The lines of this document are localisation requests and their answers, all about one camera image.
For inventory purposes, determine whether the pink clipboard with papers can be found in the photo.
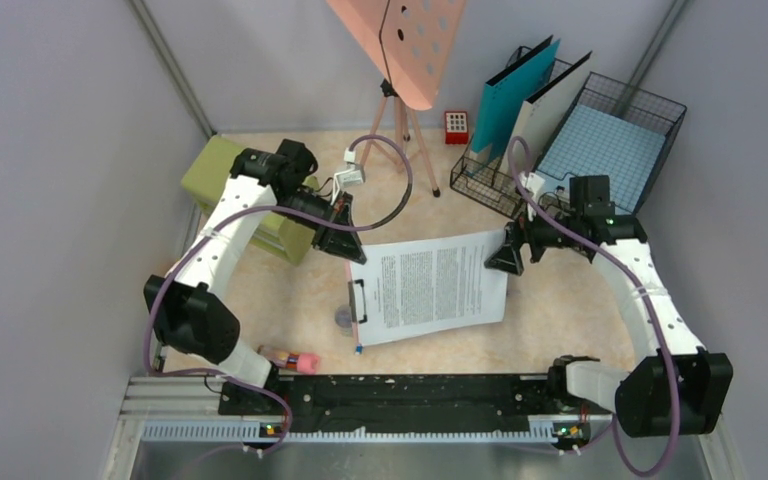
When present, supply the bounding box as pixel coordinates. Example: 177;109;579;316
348;229;508;347

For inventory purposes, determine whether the grey white file folder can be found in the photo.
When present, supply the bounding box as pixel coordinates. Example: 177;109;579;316
501;51;593;159

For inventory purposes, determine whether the pink capped tube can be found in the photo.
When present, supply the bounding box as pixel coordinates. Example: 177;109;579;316
256;345;322;376

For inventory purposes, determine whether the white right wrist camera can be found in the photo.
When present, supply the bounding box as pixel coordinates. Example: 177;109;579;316
518;172;545;221

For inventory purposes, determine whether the clear jar of paperclips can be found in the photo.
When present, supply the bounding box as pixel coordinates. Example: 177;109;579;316
334;304;353;336

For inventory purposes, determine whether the black wire mesh file rack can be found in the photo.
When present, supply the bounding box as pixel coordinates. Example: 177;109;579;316
449;38;687;217

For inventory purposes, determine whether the green metal drawer box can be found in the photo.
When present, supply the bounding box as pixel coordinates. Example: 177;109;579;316
180;135;314;266

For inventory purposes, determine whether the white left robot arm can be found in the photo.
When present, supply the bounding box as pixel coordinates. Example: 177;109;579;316
144;139;366;414

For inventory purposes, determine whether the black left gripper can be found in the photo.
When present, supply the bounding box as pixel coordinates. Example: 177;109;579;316
273;188;367;263

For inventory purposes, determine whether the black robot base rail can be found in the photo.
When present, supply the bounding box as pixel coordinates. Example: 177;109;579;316
218;374;610;442

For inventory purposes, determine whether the pink perforated board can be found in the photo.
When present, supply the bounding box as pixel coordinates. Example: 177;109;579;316
327;0;466;111

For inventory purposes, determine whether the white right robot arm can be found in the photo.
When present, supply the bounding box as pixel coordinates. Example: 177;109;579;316
485;173;733;438

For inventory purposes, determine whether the light blue clipboard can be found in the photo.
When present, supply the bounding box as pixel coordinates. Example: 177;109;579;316
537;104;666;213

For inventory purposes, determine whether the teal file folder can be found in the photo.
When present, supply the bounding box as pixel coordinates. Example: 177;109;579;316
470;36;561;160

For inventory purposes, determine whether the red white small box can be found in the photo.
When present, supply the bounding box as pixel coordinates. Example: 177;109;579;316
444;110;470;145

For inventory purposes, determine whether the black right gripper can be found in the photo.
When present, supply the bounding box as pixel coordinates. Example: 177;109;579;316
485;196;582;275

